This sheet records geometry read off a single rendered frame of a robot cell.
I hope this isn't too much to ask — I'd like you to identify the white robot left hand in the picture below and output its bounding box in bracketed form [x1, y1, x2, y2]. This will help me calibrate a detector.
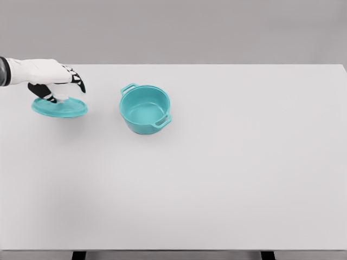
[27, 58, 87, 104]

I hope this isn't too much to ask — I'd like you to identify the teal pot with handles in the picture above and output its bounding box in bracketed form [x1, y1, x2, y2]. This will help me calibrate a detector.
[119, 83, 172, 135]

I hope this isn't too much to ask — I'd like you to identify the teal pot lid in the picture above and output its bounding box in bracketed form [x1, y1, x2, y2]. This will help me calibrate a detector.
[30, 94, 89, 119]

